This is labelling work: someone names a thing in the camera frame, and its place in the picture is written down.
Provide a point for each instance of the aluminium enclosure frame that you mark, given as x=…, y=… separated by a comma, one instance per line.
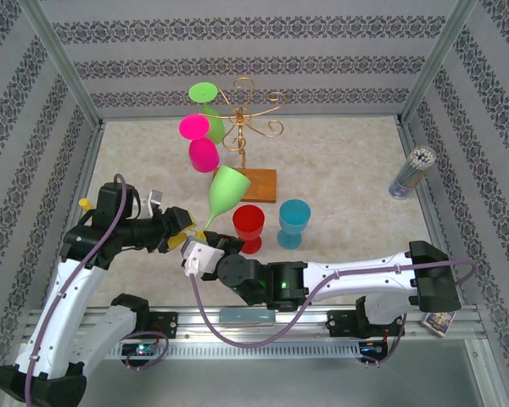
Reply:
x=186, y=328

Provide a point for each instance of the yellow glue stick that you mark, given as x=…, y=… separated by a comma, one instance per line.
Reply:
x=85, y=203

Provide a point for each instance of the red wine glass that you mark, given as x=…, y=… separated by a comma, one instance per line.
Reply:
x=248, y=220

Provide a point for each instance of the clear tube of pencils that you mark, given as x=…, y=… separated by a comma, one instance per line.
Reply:
x=409, y=174

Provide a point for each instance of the green wine glass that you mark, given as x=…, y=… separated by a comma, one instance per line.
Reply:
x=203, y=92
x=229, y=188

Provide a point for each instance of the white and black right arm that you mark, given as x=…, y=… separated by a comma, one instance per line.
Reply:
x=356, y=271

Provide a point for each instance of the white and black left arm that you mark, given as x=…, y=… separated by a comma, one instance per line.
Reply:
x=68, y=305

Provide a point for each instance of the pink wine glass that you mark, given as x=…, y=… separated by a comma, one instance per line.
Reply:
x=203, y=154

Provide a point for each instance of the teal wine glass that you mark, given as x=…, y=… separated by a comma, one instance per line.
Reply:
x=294, y=216

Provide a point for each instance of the small printed card box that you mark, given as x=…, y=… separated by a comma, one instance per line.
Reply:
x=439, y=323

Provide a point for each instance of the small circuit board with LED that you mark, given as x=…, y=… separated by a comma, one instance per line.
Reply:
x=142, y=349
x=371, y=349

